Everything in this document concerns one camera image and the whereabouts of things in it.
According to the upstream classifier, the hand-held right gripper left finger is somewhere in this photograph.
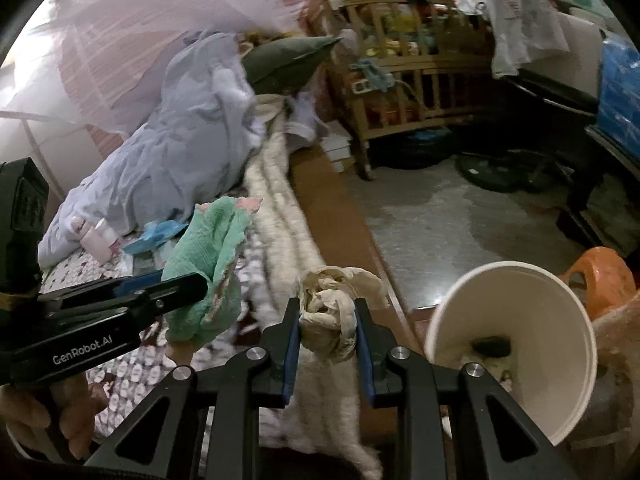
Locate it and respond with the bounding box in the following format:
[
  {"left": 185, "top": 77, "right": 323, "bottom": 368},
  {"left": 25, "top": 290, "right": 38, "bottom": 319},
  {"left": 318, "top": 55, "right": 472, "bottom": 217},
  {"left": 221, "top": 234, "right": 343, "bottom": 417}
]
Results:
[{"left": 82, "top": 297, "right": 303, "bottom": 480}]

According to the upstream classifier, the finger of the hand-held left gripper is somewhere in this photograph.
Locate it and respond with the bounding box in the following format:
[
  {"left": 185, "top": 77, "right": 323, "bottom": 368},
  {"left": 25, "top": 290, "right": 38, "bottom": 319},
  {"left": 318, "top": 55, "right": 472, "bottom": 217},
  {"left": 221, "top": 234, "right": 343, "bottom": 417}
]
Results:
[
  {"left": 37, "top": 272, "right": 208, "bottom": 333},
  {"left": 107, "top": 270, "right": 168, "bottom": 293}
]

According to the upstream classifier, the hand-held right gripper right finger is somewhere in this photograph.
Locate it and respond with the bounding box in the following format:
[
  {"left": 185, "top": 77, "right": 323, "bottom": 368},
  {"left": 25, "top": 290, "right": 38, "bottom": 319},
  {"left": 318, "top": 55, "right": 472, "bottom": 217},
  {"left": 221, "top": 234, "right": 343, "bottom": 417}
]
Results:
[{"left": 352, "top": 297, "right": 571, "bottom": 480}]

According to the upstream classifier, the cream tissue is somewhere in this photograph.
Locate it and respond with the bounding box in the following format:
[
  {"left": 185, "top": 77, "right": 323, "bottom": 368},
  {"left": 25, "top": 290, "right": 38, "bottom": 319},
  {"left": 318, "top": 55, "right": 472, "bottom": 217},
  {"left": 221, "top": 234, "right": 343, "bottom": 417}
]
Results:
[{"left": 297, "top": 266, "right": 391, "bottom": 366}]

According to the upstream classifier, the blue plastic packet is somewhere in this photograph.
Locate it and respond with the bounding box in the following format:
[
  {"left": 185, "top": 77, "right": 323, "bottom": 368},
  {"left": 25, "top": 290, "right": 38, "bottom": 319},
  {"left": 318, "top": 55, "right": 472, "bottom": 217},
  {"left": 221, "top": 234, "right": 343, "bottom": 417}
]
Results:
[{"left": 122, "top": 220, "right": 187, "bottom": 256}]

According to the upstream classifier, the green cloth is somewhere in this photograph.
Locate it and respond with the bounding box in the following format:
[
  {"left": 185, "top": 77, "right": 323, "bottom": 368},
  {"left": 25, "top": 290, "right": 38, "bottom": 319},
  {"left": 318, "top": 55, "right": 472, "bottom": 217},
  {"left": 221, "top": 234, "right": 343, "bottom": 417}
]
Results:
[{"left": 162, "top": 196, "right": 263, "bottom": 346}]

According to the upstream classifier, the white trash bin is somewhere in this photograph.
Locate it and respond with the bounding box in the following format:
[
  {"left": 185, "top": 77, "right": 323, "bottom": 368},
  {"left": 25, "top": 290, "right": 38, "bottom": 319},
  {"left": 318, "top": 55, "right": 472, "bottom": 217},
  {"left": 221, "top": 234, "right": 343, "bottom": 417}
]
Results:
[{"left": 425, "top": 260, "right": 598, "bottom": 448}]

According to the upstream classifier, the person's left hand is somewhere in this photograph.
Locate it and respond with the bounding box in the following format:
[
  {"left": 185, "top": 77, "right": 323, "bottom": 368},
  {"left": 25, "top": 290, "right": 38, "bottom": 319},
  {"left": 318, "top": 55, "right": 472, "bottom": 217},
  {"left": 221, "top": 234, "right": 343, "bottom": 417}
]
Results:
[{"left": 0, "top": 372, "right": 108, "bottom": 463}]

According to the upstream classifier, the white bottle pink label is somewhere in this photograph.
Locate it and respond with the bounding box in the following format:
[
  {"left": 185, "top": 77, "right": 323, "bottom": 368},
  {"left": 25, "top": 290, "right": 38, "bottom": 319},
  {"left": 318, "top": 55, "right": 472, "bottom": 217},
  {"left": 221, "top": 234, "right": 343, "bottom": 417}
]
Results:
[{"left": 95, "top": 217, "right": 126, "bottom": 253}]

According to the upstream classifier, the printed bed sheet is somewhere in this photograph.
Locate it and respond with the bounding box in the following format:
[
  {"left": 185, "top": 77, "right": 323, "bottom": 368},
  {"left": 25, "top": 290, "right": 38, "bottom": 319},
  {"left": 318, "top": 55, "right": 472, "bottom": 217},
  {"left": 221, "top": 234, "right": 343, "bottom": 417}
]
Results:
[{"left": 40, "top": 230, "right": 281, "bottom": 441}]

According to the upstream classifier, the cream fluffy blanket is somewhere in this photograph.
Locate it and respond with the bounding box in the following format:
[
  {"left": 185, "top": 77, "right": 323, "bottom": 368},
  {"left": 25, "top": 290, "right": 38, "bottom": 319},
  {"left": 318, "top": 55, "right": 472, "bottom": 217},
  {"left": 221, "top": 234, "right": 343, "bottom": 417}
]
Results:
[{"left": 242, "top": 92, "right": 386, "bottom": 480}]

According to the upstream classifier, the lavender blanket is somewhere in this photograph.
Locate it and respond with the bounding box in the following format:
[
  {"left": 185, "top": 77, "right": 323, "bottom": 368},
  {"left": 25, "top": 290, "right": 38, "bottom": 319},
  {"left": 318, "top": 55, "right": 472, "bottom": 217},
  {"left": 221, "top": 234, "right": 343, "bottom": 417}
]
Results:
[{"left": 37, "top": 30, "right": 268, "bottom": 268}]

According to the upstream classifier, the white flat box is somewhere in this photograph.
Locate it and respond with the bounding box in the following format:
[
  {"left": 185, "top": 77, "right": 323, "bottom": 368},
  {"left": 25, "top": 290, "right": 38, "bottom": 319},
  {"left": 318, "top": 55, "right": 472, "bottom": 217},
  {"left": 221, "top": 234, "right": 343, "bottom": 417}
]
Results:
[{"left": 324, "top": 134, "right": 357, "bottom": 174}]

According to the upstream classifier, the white garment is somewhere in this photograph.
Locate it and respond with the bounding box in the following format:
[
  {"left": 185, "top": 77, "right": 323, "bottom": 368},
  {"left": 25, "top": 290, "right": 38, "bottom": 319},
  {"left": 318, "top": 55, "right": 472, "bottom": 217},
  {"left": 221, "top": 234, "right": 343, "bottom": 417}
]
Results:
[{"left": 287, "top": 92, "right": 321, "bottom": 141}]

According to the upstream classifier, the mosquito net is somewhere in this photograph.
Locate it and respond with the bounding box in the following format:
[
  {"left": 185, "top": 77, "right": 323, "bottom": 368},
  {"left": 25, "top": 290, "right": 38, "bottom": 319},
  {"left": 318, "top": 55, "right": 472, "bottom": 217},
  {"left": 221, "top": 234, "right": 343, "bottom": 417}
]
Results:
[{"left": 0, "top": 0, "right": 301, "bottom": 136}]

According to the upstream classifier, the black fan base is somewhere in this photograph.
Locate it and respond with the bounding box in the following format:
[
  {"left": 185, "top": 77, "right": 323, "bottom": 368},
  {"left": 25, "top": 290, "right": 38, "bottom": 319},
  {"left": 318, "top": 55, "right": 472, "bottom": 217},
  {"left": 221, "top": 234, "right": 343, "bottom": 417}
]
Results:
[{"left": 457, "top": 152, "right": 571, "bottom": 193}]

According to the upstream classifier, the orange plastic stool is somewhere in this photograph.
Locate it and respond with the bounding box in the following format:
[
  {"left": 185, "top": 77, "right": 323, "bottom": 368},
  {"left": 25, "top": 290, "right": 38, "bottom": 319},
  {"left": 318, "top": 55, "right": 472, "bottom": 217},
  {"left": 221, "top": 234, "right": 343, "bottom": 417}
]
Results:
[{"left": 557, "top": 246, "right": 638, "bottom": 321}]

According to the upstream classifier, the green pillow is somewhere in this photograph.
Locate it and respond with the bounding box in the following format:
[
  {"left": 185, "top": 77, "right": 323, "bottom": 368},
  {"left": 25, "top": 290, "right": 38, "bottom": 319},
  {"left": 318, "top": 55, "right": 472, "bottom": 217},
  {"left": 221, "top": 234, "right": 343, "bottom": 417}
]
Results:
[{"left": 242, "top": 35, "right": 343, "bottom": 96}]

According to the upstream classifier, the peach textured towel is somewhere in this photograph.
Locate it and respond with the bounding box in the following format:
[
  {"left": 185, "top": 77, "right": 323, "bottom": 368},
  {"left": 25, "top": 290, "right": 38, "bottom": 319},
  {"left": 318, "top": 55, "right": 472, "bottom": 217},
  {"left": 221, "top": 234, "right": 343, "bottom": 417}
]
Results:
[{"left": 565, "top": 300, "right": 640, "bottom": 461}]

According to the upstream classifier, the blue cloth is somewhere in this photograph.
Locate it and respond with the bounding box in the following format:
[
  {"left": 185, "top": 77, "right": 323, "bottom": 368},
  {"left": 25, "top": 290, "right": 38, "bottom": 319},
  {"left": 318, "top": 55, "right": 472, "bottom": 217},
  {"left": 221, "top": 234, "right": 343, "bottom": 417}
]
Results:
[{"left": 350, "top": 57, "right": 396, "bottom": 93}]

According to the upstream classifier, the wooden crib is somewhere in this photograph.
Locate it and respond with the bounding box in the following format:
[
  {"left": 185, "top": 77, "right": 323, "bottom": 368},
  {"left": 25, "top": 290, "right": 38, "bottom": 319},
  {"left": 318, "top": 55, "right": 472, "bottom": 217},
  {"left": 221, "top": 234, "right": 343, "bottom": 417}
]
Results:
[{"left": 327, "top": 0, "right": 501, "bottom": 181}]

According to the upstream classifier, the black table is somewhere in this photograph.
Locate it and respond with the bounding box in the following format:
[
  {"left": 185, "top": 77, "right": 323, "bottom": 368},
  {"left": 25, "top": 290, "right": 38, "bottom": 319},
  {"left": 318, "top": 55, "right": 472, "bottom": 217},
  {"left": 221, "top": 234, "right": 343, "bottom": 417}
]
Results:
[{"left": 557, "top": 125, "right": 640, "bottom": 261}]

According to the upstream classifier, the black round stool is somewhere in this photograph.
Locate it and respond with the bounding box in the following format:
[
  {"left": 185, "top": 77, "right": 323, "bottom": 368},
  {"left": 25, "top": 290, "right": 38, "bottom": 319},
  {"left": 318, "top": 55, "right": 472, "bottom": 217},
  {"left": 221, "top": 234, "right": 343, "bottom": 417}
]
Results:
[{"left": 502, "top": 72, "right": 601, "bottom": 111}]

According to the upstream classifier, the white storage box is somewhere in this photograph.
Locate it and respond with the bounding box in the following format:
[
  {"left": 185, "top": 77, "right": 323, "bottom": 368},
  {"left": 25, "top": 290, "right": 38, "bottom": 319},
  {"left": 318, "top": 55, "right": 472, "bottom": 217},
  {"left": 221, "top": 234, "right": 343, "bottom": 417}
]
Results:
[{"left": 520, "top": 10, "right": 611, "bottom": 101}]

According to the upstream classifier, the blue tissue pack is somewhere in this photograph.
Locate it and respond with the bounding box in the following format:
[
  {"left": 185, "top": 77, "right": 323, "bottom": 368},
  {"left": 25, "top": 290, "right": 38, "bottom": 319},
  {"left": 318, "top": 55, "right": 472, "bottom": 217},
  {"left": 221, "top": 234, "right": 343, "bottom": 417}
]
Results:
[{"left": 597, "top": 30, "right": 640, "bottom": 133}]

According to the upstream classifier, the white plastic bag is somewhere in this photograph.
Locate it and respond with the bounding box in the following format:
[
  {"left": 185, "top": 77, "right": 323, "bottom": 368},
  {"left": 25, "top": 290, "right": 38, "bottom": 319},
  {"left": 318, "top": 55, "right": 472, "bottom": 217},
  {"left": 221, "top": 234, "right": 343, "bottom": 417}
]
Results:
[{"left": 455, "top": 0, "right": 571, "bottom": 79}]

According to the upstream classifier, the wooden bed frame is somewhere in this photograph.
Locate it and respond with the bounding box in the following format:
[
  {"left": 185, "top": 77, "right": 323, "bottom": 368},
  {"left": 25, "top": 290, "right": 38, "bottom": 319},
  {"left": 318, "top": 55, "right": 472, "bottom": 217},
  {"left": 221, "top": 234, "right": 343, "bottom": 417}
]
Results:
[{"left": 287, "top": 145, "right": 426, "bottom": 356}]

